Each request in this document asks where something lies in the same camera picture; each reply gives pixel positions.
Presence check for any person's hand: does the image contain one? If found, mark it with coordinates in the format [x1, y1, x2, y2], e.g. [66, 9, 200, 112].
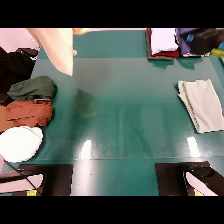
[72, 28, 92, 36]

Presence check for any cream garment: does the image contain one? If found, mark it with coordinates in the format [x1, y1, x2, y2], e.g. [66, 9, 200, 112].
[26, 28, 75, 77]

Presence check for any dark brown garment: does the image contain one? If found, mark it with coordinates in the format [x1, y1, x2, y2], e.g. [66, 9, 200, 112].
[145, 28, 178, 62]

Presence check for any dark green garment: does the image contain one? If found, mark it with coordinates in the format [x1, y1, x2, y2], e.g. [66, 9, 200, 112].
[7, 75, 57, 101]

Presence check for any black garment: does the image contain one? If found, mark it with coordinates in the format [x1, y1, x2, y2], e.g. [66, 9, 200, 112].
[189, 28, 224, 56]
[0, 46, 40, 105]

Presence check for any white folded garment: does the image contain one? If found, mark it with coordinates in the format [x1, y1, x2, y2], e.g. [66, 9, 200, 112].
[150, 28, 180, 56]

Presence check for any red garment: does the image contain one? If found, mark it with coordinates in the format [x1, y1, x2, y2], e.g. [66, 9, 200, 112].
[151, 49, 181, 60]

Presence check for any yellow-green garment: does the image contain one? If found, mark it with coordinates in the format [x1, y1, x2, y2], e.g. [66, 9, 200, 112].
[210, 47, 224, 58]

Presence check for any pale grey garment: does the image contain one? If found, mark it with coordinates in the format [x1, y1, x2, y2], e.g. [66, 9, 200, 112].
[176, 78, 224, 135]

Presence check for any black cable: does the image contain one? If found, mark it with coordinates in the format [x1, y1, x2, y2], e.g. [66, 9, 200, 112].
[5, 162, 43, 196]

